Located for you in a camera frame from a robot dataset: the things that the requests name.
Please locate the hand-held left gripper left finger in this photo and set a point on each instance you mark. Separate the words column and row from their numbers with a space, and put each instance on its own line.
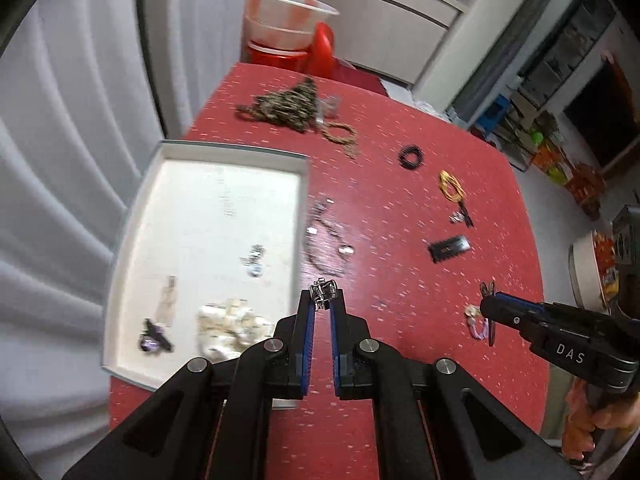
column 306, row 340

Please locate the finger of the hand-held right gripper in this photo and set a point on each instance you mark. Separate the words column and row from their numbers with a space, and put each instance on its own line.
column 527, row 302
column 507, row 316

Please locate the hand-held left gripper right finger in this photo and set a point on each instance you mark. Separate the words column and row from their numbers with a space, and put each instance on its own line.
column 336, row 340

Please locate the black hair pin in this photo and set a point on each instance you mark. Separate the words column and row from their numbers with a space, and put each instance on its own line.
column 487, row 289

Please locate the silver rhinestone barrette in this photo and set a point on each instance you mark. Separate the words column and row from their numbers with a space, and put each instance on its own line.
column 324, row 291

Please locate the white dotted scrunchie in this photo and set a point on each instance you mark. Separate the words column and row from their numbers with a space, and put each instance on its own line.
column 225, row 322

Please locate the silver dangling earring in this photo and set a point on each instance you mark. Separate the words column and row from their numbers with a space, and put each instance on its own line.
column 255, row 260

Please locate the gold bow hair clip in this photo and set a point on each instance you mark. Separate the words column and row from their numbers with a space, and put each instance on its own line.
column 169, row 300

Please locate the purple flower hair clip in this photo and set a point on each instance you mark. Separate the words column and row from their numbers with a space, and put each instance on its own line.
column 151, row 342

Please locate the white rectangular tray box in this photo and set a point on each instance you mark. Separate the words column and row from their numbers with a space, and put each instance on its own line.
column 200, row 210

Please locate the person's right hand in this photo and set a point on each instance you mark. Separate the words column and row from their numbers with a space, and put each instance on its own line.
column 580, row 425

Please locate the round white snack basket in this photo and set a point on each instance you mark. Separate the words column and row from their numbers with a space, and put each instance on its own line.
column 597, row 270

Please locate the black scalloped snap clip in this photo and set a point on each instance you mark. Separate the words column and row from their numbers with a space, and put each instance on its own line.
column 450, row 248

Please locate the small black hair clip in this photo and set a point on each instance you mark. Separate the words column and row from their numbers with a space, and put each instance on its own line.
column 467, row 217

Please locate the small silver rhinestone clip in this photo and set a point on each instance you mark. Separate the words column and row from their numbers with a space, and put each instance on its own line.
column 455, row 218

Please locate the pile of colourful gift boxes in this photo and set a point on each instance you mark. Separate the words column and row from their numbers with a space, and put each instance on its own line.
column 570, row 175

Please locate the blue plastic stool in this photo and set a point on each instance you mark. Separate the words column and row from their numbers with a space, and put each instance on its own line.
column 497, row 111

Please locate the black television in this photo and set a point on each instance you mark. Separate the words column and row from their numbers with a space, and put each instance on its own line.
column 607, row 115

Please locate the clear hair claw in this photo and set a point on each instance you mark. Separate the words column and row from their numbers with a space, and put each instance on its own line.
column 330, row 106

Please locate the leopard print hair bow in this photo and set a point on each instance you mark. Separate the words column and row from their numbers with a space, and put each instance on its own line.
column 287, row 105

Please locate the grey curtain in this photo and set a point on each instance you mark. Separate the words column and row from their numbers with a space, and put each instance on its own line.
column 510, row 45

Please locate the glass display shelf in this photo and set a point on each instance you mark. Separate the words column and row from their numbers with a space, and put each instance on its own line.
column 570, row 45

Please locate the red basin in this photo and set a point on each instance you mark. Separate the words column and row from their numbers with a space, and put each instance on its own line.
column 277, row 57

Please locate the small white orange striped basin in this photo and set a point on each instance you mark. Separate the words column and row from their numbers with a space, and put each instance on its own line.
column 280, row 37

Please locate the white pleated curtain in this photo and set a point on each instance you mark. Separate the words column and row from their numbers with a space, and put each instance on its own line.
column 65, row 135

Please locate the beige cabinet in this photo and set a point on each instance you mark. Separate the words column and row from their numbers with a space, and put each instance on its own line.
column 380, row 20

